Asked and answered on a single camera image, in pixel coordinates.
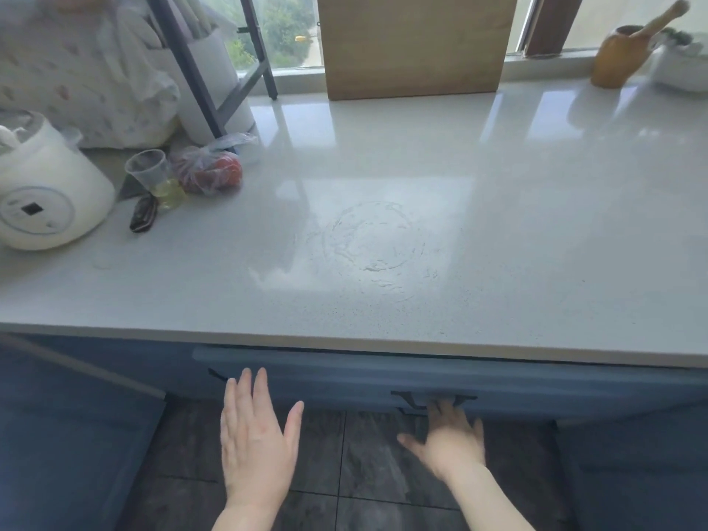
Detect black metal rack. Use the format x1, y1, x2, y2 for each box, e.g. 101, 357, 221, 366
145, 0, 279, 140

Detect blue base cabinets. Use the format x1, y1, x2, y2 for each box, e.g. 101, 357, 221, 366
555, 417, 708, 531
0, 347, 167, 531

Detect blue cabinet door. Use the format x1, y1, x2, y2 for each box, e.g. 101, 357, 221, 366
16, 334, 228, 402

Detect white slow cooker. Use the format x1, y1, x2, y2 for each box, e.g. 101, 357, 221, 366
0, 111, 117, 252

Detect person's left forearm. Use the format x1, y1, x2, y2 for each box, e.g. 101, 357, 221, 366
209, 500, 280, 531

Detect person's right forearm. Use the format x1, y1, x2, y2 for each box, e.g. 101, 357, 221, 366
442, 461, 538, 531

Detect clear plastic cup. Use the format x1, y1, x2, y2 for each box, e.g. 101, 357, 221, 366
124, 148, 170, 194

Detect person's left hand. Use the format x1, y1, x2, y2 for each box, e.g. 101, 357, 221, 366
220, 367, 305, 515

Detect dark brown framed window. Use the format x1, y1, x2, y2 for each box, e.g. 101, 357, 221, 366
190, 0, 708, 70

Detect white ceramic bowl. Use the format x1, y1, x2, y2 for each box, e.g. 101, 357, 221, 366
648, 28, 708, 94

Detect wooden pestle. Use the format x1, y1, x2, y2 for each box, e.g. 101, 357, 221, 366
630, 0, 691, 39

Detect plastic bag of tomatoes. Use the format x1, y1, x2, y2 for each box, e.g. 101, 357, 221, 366
168, 132, 260, 197

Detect floral fabric cover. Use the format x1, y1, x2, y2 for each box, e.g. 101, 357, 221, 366
0, 0, 182, 151

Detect wooden mortar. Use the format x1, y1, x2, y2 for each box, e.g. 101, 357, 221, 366
590, 24, 653, 90

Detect wooden cutting board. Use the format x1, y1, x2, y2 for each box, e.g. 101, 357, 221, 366
316, 0, 520, 101

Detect person's right hand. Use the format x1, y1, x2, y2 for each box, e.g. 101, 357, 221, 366
397, 398, 487, 483

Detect white cylindrical container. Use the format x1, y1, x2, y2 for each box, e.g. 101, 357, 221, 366
146, 24, 257, 148

